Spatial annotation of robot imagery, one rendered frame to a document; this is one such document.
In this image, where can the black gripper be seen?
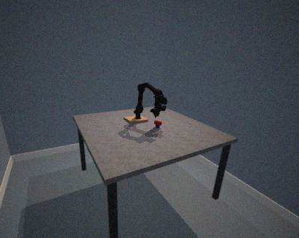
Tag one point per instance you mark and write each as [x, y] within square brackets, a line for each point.
[155, 110]

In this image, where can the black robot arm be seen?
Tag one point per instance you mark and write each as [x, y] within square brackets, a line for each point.
[159, 98]

